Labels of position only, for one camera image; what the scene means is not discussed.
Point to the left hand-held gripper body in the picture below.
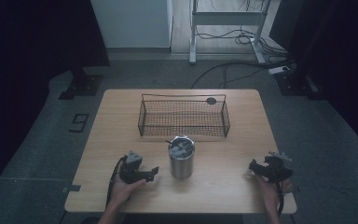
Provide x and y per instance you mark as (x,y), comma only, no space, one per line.
(130,169)

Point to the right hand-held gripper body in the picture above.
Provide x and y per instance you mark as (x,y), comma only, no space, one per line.
(277,169)

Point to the stainless steel tumbler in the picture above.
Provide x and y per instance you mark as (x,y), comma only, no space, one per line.
(181,161)

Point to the person's left hand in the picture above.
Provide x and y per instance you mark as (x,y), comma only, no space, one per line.
(122,190)

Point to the person's right hand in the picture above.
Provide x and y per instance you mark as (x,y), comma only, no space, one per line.
(270,193)

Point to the dark straw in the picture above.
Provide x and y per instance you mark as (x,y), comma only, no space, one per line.
(168,142)

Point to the dark round basket tag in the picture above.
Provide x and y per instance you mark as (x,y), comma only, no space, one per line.
(211,100)

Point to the black stand base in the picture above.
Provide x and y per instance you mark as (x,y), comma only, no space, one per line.
(82,85)
(295,84)

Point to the white power strip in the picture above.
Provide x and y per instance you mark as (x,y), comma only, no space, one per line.
(279,69)

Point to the dark curtain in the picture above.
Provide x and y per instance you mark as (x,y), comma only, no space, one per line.
(335,46)
(34,40)

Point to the white desk frame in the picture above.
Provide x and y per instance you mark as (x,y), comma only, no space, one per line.
(227,18)

